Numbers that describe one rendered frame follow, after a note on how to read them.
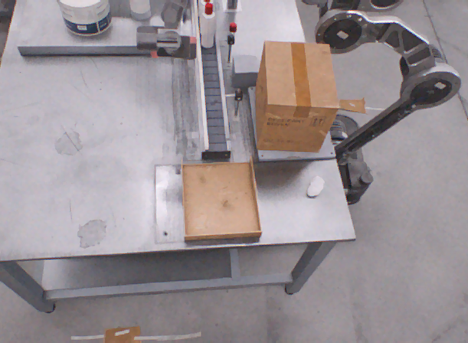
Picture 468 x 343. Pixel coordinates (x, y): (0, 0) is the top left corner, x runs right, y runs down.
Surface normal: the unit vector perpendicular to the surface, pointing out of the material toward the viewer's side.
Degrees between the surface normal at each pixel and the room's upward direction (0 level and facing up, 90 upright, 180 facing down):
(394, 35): 90
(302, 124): 90
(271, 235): 0
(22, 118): 0
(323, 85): 0
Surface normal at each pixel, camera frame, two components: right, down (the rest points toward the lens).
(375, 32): 0.02, 0.86
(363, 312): 0.08, -0.52
